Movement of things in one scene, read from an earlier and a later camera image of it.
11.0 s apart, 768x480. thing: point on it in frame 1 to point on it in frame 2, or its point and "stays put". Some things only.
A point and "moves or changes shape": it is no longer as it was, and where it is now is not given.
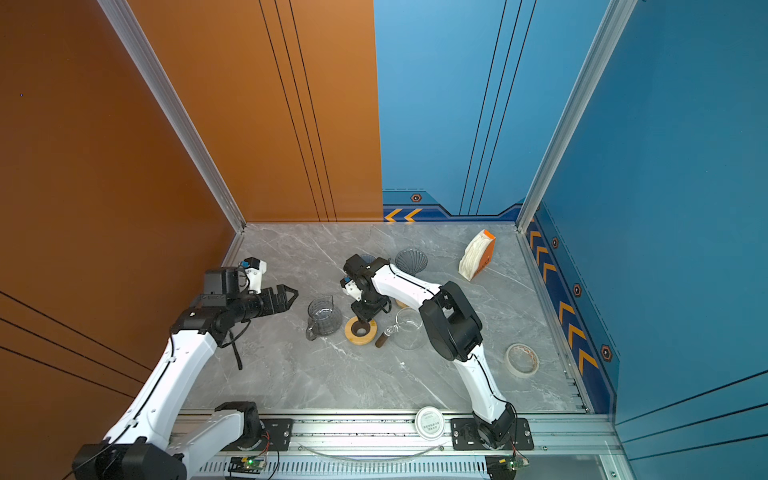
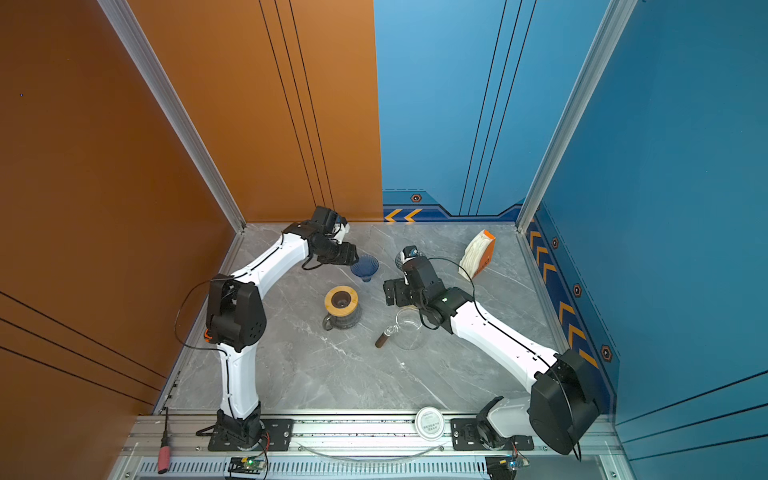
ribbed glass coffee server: x=324 y=317 moves or changes shape
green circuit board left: x=246 y=465 stays put
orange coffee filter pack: x=477 y=254 stays put
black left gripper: x=283 y=304 to x=347 y=255
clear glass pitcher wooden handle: x=407 y=333 stays put
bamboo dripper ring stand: x=360 y=333 to x=341 y=301
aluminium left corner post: x=182 y=116 stays put
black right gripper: x=364 y=315 to x=399 y=285
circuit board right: x=503 y=467 stays put
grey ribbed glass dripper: x=411 y=261 stays put
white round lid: x=429 y=423 stays put
